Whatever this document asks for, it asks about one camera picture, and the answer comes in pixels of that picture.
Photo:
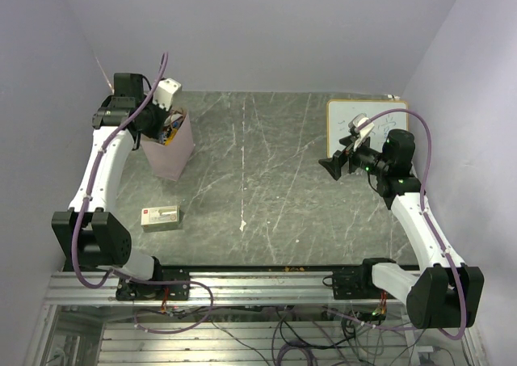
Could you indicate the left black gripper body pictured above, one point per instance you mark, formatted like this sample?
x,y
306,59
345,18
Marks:
x,y
155,118

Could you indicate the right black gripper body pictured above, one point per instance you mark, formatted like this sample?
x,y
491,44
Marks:
x,y
367,159

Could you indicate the yellow M&Ms packet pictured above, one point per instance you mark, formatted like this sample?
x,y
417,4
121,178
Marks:
x,y
169,133

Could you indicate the pink paper bag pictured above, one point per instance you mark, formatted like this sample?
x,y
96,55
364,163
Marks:
x,y
168,161

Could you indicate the small whiteboard with stand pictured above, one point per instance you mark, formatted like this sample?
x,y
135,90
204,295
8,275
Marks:
x,y
340,112

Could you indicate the blue M&Ms packet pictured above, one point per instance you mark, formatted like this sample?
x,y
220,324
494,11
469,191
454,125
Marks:
x,y
176,120

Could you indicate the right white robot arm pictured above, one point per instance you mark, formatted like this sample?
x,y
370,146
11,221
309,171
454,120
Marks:
x,y
447,292

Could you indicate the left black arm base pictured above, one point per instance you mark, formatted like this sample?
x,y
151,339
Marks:
x,y
176,289

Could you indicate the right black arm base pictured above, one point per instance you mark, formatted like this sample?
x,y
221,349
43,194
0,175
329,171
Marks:
x,y
353,282

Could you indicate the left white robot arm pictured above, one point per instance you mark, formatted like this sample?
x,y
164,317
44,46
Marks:
x,y
88,232

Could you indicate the white cardboard box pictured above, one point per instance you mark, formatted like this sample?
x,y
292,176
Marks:
x,y
162,218

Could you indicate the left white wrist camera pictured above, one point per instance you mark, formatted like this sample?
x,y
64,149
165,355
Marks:
x,y
164,94

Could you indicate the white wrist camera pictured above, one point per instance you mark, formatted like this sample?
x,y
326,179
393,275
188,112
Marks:
x,y
360,128
164,94

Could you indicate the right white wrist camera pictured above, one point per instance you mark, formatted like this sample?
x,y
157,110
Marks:
x,y
360,128

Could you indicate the aluminium frame rail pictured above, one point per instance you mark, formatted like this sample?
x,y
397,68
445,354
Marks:
x,y
228,288

